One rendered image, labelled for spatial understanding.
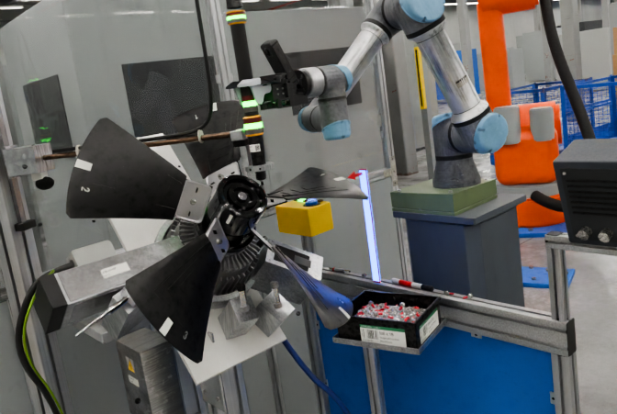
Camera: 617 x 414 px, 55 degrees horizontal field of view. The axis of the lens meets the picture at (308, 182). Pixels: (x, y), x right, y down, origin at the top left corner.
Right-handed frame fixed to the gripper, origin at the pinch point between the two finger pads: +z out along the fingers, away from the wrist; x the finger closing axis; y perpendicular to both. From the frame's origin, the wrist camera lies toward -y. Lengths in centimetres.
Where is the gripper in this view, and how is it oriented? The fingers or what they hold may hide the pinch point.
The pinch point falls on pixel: (235, 83)
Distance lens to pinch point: 138.2
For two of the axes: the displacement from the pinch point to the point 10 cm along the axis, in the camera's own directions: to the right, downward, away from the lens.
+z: -7.3, 2.1, -6.5
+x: -6.6, -0.3, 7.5
